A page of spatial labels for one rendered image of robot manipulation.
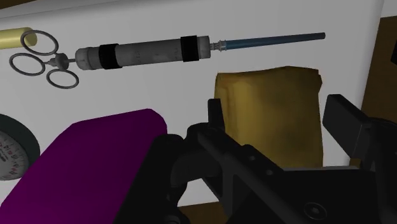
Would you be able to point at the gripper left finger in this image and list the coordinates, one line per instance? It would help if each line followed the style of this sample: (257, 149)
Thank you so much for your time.
(214, 136)

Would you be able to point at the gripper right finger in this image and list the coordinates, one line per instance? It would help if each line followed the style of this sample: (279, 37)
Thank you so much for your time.
(347, 124)

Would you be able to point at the yellow-brown sponge block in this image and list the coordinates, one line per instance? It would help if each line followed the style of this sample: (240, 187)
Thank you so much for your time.
(273, 118)

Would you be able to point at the purple box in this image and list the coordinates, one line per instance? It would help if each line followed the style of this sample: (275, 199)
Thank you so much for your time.
(77, 161)

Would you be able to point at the round dial gauge, dark rim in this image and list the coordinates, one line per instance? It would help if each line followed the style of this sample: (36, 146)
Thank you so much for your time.
(12, 155)

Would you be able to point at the pale yellow cylinder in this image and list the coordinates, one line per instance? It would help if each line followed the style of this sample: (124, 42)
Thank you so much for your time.
(12, 37)

